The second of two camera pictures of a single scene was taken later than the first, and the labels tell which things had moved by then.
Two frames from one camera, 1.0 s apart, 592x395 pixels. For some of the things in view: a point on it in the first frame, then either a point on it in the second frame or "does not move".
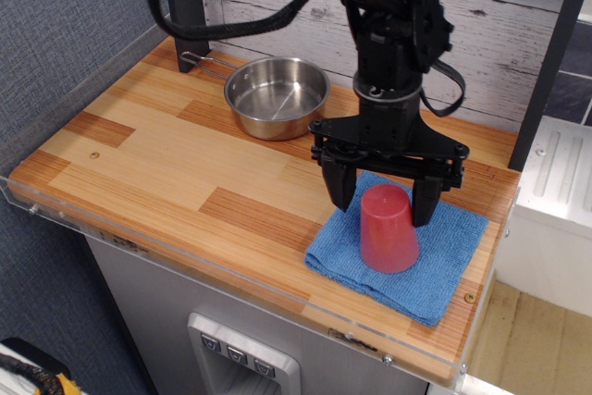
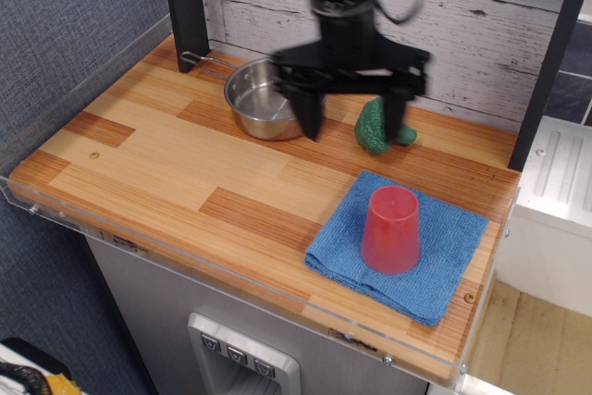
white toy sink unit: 546,245 does not move
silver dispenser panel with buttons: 230,363 does not move
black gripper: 388,132 → 350,56
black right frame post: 553,58 does not move
